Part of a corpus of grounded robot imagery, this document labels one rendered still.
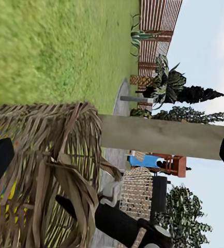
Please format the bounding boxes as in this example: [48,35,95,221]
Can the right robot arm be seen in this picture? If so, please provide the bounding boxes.
[56,181,173,248]

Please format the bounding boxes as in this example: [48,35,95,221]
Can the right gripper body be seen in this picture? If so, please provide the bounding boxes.
[95,202,127,239]

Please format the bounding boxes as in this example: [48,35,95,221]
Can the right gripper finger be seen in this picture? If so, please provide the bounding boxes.
[56,195,77,220]

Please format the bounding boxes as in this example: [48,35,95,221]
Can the wicker basket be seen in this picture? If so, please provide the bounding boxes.
[0,99,123,248]

